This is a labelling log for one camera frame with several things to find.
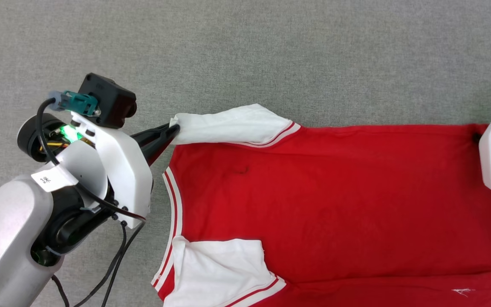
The grey fabric sofa seat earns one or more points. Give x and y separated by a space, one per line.
271 51

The red and white jersey garment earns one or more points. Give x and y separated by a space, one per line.
335 204

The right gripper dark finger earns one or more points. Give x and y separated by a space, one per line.
476 137

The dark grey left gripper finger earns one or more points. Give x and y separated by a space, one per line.
160 130
160 145

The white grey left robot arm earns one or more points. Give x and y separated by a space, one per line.
7 238

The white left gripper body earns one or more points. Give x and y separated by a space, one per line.
126 175

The teal left camera connector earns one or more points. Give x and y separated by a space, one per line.
79 102

